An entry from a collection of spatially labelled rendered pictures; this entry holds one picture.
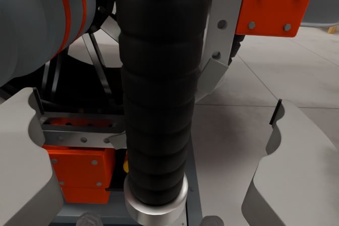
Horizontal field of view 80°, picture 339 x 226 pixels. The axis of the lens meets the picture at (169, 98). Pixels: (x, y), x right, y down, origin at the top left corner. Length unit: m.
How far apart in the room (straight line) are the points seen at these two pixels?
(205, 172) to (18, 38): 1.06
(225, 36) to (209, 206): 0.86
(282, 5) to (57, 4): 0.27
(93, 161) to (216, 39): 0.33
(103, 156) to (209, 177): 0.78
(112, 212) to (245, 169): 0.75
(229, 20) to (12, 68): 0.25
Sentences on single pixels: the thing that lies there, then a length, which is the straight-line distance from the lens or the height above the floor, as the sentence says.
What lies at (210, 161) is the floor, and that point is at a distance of 1.21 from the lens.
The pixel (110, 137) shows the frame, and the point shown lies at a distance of 0.41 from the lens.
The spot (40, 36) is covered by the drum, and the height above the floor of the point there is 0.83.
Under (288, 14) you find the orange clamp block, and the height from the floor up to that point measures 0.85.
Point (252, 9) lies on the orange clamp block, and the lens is 0.32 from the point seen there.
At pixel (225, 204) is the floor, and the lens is 1.08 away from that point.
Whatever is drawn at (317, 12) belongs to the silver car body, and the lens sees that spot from 0.92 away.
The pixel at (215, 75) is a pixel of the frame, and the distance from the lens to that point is 0.33.
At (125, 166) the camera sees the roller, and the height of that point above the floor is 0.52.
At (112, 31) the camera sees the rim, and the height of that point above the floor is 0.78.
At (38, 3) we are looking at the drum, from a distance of 0.22.
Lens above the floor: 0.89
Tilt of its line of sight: 32 degrees down
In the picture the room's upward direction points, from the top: 4 degrees clockwise
